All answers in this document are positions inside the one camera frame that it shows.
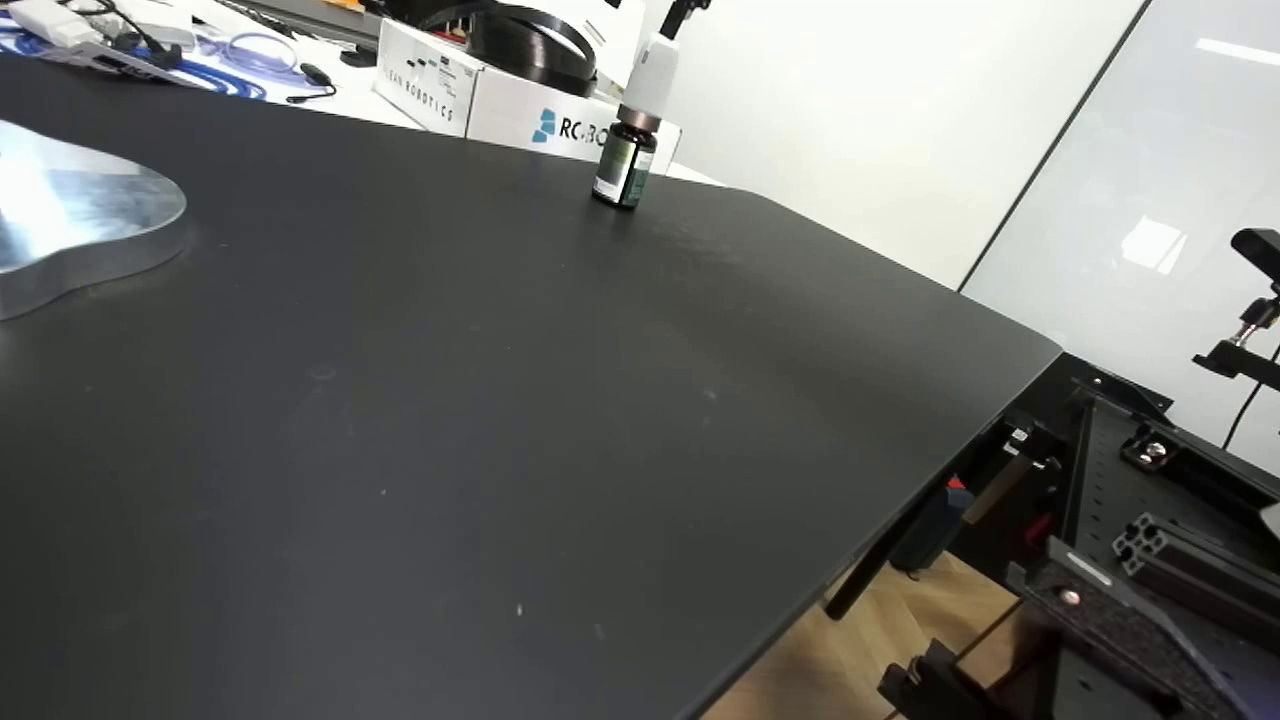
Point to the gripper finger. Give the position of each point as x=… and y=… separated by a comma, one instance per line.
x=688, y=10

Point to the dark bottle with white cap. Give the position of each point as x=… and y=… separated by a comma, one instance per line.
x=626, y=168

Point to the white printed cardboard box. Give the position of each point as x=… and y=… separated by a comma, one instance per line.
x=500, y=105

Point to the clear plastic tube coil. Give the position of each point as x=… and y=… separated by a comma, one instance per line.
x=262, y=52

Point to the blue white printed sheet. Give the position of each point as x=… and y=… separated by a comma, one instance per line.
x=205, y=75

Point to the white power adapter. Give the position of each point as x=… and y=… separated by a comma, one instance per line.
x=50, y=22

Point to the silver metal plate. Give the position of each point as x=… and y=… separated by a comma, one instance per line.
x=70, y=215

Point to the black perforated metal stand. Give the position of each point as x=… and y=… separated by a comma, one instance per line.
x=1130, y=520

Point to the camera on mount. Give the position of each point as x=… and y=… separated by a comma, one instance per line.
x=1255, y=248

